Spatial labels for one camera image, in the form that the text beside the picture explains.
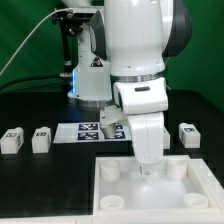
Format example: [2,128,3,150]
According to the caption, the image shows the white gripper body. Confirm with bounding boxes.
[113,78,168,165]

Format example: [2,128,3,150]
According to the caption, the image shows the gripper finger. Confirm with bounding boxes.
[139,164,152,176]

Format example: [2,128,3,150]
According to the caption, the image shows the white square table top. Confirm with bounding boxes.
[93,156,224,215]

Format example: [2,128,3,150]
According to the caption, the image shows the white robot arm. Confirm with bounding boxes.
[90,0,192,176]

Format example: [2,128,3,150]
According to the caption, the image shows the white marker sheet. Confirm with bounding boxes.
[54,122,131,144]

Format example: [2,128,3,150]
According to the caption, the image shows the black cables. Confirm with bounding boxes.
[0,73,73,93]

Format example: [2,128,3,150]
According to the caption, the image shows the black camera on stand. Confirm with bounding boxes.
[52,7,98,24]

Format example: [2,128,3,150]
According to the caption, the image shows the black camera stand pole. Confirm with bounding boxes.
[60,22,72,71]

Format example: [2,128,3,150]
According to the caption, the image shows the white cable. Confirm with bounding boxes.
[0,7,71,76]

